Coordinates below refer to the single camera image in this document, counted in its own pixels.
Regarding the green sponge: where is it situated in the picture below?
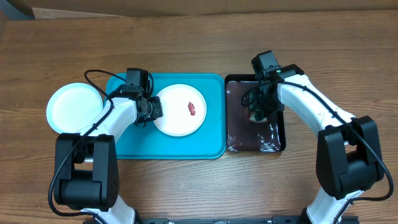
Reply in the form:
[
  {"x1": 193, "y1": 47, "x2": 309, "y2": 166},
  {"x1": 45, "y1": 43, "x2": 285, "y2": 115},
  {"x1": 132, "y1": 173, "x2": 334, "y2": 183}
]
[{"x1": 249, "y1": 112, "x2": 267, "y2": 123}]

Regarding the pink plate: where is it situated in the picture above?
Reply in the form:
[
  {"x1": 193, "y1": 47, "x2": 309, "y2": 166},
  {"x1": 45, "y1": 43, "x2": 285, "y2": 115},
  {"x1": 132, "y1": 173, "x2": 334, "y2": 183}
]
[{"x1": 154, "y1": 84, "x2": 206, "y2": 137}]

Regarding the light blue plate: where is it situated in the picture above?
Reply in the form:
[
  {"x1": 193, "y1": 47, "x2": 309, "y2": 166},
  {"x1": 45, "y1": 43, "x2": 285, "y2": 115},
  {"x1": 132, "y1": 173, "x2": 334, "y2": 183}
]
[{"x1": 46, "y1": 83, "x2": 103, "y2": 134}]

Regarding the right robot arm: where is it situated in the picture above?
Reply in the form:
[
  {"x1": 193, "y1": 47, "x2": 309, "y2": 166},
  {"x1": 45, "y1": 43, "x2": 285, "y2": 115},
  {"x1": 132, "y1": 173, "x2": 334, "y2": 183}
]
[{"x1": 241, "y1": 64, "x2": 391, "y2": 223}]

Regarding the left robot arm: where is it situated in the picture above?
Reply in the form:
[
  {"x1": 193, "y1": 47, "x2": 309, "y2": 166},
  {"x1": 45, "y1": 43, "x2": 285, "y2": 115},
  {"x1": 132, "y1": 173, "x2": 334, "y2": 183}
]
[{"x1": 47, "y1": 83, "x2": 160, "y2": 223}]

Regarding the teal plastic tray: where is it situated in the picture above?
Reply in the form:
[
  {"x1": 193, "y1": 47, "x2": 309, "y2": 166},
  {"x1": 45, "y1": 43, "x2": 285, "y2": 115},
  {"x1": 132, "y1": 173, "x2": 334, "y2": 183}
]
[{"x1": 116, "y1": 73, "x2": 226, "y2": 159}]

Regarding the black rectangular tray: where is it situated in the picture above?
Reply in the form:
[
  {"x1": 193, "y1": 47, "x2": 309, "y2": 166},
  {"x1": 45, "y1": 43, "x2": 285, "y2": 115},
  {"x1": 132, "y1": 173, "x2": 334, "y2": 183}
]
[{"x1": 224, "y1": 74, "x2": 286, "y2": 153}]

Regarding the red stain on pink plate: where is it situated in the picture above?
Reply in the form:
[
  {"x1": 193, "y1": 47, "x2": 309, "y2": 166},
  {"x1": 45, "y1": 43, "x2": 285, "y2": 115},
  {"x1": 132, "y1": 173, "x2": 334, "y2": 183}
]
[{"x1": 188, "y1": 101, "x2": 196, "y2": 116}]

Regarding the cardboard backdrop panel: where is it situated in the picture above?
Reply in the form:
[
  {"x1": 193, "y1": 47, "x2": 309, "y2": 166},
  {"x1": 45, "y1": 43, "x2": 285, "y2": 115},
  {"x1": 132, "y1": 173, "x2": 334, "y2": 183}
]
[{"x1": 24, "y1": 0, "x2": 397, "y2": 16}]

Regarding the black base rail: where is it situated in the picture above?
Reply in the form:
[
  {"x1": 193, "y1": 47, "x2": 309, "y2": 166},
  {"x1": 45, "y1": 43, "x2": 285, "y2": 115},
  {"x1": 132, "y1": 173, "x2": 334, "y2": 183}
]
[{"x1": 83, "y1": 214, "x2": 360, "y2": 224}]

